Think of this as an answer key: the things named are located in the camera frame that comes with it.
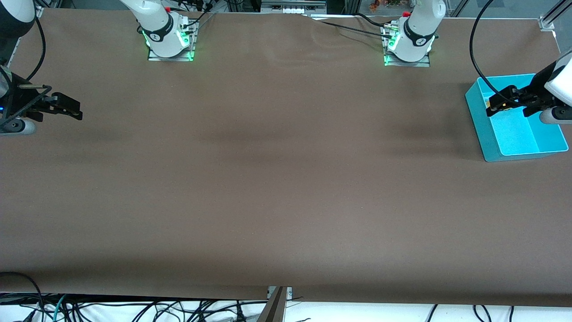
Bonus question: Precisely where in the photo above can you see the turquoise plastic bin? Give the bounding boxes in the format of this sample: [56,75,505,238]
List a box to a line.
[465,74,569,162]

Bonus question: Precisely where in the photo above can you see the orange background objects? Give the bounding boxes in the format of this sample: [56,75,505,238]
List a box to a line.
[369,0,403,12]

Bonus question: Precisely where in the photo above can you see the brown table cover sheet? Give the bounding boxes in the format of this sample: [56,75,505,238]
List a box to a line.
[0,8,572,307]

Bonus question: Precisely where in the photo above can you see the grey support beam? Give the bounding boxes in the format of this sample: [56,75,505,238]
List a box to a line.
[256,287,287,322]

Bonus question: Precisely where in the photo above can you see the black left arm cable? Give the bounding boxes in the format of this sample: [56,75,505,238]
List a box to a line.
[469,0,537,106]

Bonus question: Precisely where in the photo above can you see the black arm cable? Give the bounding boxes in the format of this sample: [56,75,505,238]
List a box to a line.
[469,0,537,106]
[25,16,46,84]

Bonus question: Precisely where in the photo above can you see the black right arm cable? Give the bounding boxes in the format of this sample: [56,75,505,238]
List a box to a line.
[25,16,46,84]

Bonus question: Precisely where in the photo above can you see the aluminium frame profile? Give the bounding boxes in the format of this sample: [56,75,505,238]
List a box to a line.
[543,0,572,23]

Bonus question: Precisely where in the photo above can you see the short black table cable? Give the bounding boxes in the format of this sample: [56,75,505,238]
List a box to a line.
[355,13,394,28]

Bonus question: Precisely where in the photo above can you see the long black table cable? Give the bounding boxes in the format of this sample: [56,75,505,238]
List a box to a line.
[304,15,394,37]

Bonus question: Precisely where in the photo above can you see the black looped floor cable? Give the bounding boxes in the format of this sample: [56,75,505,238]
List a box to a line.
[0,271,45,322]

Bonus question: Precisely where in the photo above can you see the teal floor cable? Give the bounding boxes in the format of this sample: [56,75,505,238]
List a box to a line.
[53,294,68,322]

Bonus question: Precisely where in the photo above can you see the white network switch box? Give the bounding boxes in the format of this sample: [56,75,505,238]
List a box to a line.
[261,0,327,15]

